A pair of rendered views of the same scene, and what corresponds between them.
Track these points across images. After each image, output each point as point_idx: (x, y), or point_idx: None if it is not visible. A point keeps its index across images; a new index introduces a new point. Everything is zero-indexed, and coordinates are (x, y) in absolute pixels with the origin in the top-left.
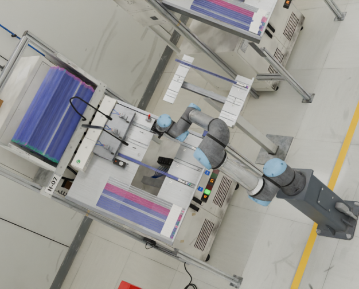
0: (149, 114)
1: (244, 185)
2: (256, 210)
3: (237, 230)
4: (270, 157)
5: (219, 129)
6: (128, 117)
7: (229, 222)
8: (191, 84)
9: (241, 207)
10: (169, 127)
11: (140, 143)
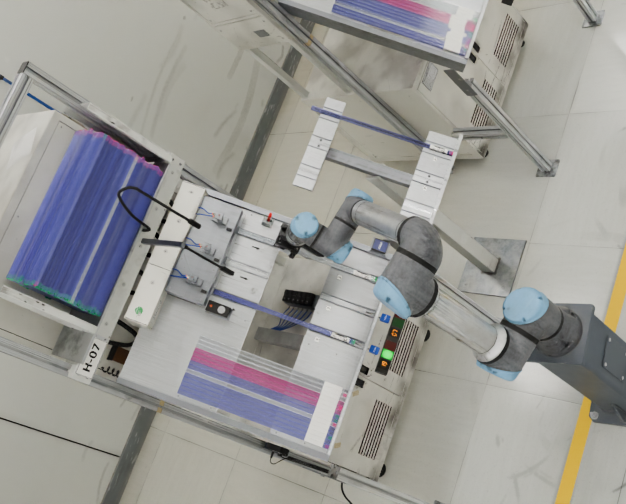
0: (270, 213)
1: (471, 344)
2: (468, 379)
3: (434, 417)
4: (485, 280)
5: (424, 239)
6: (229, 220)
7: (417, 403)
8: (343, 152)
9: (439, 373)
10: (315, 236)
11: (254, 268)
